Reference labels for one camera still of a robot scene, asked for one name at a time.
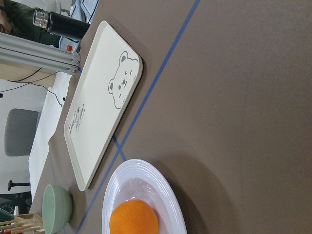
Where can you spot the white round plate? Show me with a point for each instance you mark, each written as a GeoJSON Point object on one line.
{"type": "Point", "coordinates": [138, 179]}

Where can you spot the orange fruit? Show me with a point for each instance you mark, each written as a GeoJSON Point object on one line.
{"type": "Point", "coordinates": [134, 217]}

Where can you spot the cream bear tray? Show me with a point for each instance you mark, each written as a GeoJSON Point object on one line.
{"type": "Point", "coordinates": [108, 79]}

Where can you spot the green bowl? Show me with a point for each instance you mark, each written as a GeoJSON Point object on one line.
{"type": "Point", "coordinates": [57, 207]}

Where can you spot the grey office chair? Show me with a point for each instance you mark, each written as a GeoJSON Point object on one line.
{"type": "Point", "coordinates": [20, 131]}

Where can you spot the black bottle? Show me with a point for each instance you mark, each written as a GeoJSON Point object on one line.
{"type": "Point", "coordinates": [60, 25]}

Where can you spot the wooden drying rack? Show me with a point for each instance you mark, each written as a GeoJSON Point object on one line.
{"type": "Point", "coordinates": [23, 224]}

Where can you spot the aluminium frame post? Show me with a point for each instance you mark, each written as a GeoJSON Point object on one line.
{"type": "Point", "coordinates": [27, 52]}

